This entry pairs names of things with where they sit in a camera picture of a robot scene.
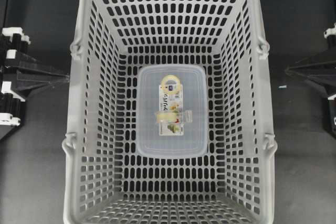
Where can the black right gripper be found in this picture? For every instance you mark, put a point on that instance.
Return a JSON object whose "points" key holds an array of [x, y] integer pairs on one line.
{"points": [[318, 71]]}

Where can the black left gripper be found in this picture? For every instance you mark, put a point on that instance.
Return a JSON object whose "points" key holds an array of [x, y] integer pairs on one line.
{"points": [[16, 89]]}

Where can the grey plastic shopping basket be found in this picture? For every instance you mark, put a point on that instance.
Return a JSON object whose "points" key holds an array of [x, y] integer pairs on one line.
{"points": [[107, 180]]}

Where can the yellowish tape roll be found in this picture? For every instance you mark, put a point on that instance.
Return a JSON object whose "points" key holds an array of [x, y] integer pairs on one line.
{"points": [[171, 79]]}

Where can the clear plastic food container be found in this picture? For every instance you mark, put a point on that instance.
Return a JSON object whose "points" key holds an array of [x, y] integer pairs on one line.
{"points": [[171, 122]]}

